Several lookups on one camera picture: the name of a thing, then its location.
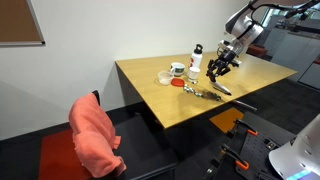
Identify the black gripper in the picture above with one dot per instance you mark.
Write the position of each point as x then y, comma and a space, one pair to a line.
220, 64

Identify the white black hand brush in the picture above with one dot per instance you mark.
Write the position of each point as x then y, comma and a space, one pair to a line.
221, 88

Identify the pile of candies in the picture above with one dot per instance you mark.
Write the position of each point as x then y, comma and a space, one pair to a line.
202, 94

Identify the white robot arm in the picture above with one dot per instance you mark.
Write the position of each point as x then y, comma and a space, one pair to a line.
245, 30

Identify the white bottle black cap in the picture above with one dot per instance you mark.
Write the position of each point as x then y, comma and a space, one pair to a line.
196, 56

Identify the white paper cup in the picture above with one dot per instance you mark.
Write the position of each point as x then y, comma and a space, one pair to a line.
193, 73

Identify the white green ceramic mug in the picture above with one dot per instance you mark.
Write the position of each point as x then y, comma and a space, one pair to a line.
177, 68

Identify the red plastic lid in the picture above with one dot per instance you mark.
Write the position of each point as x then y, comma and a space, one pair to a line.
177, 82

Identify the clear plastic container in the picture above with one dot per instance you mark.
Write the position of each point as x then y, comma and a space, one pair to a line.
165, 77

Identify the black clamp orange tip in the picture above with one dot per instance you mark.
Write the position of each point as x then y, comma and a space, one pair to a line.
250, 129

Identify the black perforated mounting board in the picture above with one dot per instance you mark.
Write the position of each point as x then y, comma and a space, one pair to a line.
253, 149

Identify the black chair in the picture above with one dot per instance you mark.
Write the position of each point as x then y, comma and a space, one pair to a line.
145, 150

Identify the salmon pink towel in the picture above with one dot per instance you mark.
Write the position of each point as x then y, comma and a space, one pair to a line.
95, 138

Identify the cork notice board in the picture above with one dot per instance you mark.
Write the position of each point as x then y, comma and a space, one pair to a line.
18, 24

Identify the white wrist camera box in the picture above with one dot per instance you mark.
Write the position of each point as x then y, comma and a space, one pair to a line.
234, 46

